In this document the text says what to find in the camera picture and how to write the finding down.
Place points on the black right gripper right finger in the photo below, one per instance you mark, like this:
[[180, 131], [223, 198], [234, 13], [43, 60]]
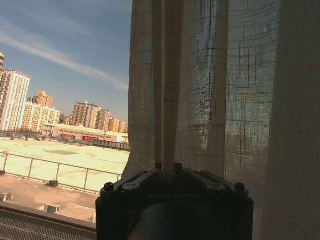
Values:
[[205, 180]]

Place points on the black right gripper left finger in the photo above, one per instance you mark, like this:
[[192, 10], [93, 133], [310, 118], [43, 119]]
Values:
[[140, 179]]

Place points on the beige sheer woven curtain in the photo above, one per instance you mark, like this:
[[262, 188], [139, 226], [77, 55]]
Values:
[[225, 87]]

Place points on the low long-roofed building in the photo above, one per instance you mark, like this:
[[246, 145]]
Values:
[[85, 135]]

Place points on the brown high-rise building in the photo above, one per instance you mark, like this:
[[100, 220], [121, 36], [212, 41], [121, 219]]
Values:
[[91, 115]]

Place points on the metal rooftop railing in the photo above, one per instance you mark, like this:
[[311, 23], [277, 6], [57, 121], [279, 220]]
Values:
[[58, 170]]

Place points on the pale yellow apartment block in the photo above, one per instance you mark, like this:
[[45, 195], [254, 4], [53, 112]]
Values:
[[40, 117]]

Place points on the orange high-rise building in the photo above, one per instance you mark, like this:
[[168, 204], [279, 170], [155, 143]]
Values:
[[43, 98]]

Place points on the tall white apartment building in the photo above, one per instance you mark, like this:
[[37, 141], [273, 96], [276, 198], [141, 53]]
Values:
[[13, 100]]

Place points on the window sill frame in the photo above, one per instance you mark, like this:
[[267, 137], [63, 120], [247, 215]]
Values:
[[37, 220]]

